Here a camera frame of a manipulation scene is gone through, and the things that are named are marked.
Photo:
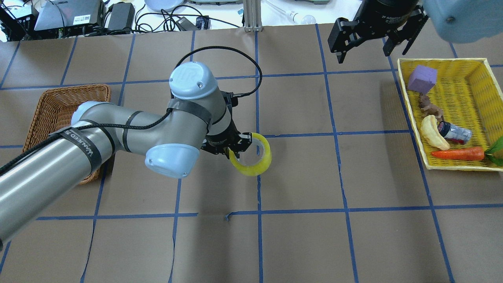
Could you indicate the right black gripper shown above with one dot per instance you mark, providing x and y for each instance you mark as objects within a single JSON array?
[{"x": 387, "y": 15}]

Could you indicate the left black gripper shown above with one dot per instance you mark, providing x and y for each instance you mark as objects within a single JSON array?
[{"x": 218, "y": 144}]

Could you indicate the yellow tape roll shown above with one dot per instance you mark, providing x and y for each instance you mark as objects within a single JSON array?
[{"x": 256, "y": 160}]

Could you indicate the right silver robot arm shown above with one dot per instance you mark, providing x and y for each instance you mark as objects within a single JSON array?
[{"x": 455, "y": 21}]

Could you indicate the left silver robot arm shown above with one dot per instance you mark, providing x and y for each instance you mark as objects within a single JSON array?
[{"x": 198, "y": 117}]

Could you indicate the purple foam block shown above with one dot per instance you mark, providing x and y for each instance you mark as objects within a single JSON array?
[{"x": 422, "y": 79}]

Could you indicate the brown toy figure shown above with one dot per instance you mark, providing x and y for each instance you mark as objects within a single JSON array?
[{"x": 428, "y": 108}]

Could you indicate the yellow toy banana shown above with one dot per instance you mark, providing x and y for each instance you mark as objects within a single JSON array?
[{"x": 429, "y": 131}]

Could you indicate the yellow plastic basket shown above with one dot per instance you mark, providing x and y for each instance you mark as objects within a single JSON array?
[{"x": 470, "y": 96}]

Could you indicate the small printed can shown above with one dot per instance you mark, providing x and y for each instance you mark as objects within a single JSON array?
[{"x": 454, "y": 133}]

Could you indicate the orange toy carrot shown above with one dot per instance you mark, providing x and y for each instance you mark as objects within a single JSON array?
[{"x": 473, "y": 153}]

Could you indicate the light blue plate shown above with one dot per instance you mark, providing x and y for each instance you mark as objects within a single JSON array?
[{"x": 166, "y": 5}]

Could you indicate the black power adapter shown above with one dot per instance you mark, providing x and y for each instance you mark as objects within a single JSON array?
[{"x": 120, "y": 16}]

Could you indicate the brown wicker basket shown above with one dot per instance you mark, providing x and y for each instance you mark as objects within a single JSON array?
[{"x": 56, "y": 106}]

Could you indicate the black computer box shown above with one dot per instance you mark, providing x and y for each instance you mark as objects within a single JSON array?
[{"x": 71, "y": 16}]

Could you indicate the aluminium frame post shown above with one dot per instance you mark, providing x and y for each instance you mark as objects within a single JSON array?
[{"x": 252, "y": 15}]

